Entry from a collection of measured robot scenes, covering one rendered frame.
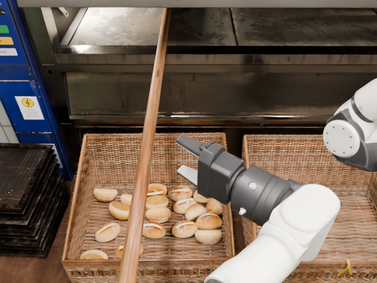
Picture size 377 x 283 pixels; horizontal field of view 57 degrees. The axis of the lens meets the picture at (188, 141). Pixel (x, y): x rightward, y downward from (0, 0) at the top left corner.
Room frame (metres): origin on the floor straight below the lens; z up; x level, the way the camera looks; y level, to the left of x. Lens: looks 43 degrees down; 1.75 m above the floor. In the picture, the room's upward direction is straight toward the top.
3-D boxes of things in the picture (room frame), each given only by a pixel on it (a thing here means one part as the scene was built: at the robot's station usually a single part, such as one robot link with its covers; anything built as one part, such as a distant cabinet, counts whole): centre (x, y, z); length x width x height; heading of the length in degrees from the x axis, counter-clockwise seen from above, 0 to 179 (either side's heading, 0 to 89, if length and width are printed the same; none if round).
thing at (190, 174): (0.46, -0.01, 1.23); 0.06 x 0.03 x 0.02; 54
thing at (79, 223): (0.78, 0.13, 0.72); 0.56 x 0.49 x 0.28; 91
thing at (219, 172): (0.40, -0.08, 1.28); 0.12 x 0.10 x 0.13; 54
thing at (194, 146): (0.46, -0.01, 1.32); 0.06 x 0.03 x 0.02; 54
